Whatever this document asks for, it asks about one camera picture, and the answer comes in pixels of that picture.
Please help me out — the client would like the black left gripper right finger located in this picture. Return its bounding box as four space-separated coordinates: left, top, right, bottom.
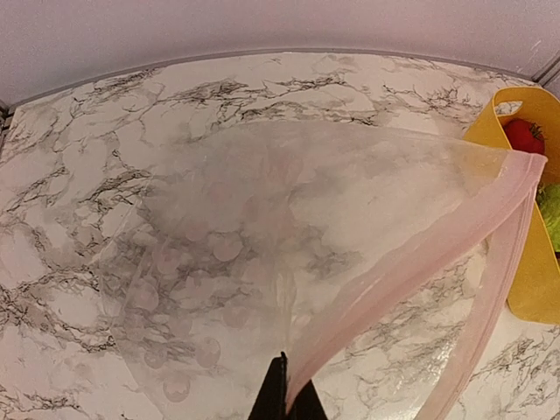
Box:
290 381 327 420

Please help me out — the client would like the red toy tomato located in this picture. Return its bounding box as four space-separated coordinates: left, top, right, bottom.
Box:
503 119 545 155

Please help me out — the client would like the right aluminium frame post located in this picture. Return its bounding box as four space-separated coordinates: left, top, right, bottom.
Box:
531 54 560 87

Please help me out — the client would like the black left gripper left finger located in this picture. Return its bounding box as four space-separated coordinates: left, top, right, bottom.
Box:
248 352 288 420

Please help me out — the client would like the light green toy cabbage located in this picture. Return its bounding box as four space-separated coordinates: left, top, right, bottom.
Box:
536 184 560 254

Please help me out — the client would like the yellow plastic basket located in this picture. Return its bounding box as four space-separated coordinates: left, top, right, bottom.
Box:
463 87 559 325

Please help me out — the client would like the clear zip top bag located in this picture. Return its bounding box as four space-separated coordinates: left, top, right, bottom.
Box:
100 122 546 419

